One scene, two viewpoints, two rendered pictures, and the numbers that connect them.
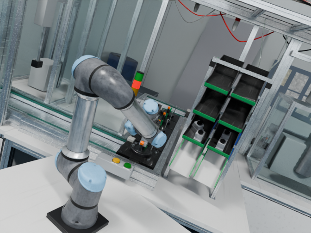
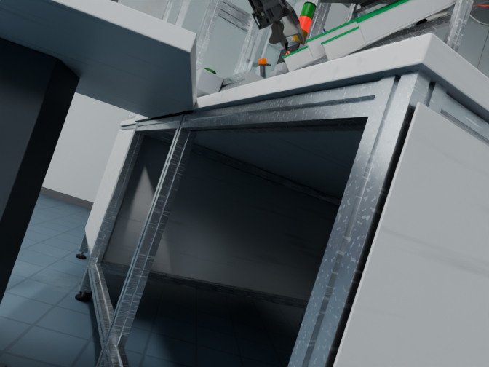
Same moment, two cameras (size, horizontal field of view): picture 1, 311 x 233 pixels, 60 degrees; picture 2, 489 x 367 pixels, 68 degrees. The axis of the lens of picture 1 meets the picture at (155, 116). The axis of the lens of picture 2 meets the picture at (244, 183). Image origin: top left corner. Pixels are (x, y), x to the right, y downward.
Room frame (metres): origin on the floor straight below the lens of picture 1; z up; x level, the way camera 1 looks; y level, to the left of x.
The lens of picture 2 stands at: (0.93, -0.91, 0.67)
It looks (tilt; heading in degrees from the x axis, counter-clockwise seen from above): 2 degrees up; 57
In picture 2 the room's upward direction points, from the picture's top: 18 degrees clockwise
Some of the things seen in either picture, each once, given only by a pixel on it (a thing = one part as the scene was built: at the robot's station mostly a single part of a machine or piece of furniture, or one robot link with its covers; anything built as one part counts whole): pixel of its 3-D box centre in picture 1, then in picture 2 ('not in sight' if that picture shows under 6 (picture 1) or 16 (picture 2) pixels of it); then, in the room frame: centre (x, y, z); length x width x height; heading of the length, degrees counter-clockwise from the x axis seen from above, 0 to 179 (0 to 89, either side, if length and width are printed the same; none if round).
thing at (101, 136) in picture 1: (96, 139); not in sight; (1.60, 0.30, 0.91); 0.84 x 0.28 x 0.10; 84
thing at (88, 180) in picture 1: (89, 182); not in sight; (0.94, 0.16, 1.05); 0.13 x 0.12 x 0.14; 52
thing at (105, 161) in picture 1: (114, 165); (197, 87); (1.34, 0.12, 0.93); 0.21 x 0.07 x 0.06; 84
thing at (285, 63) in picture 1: (272, 88); not in sight; (2.54, -0.90, 1.56); 0.09 x 0.04 x 1.39; 84
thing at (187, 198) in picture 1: (150, 144); (361, 182); (1.99, -0.04, 0.85); 1.50 x 1.41 x 0.03; 84
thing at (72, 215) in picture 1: (82, 206); not in sight; (0.94, 0.15, 0.93); 0.15 x 0.15 x 0.10
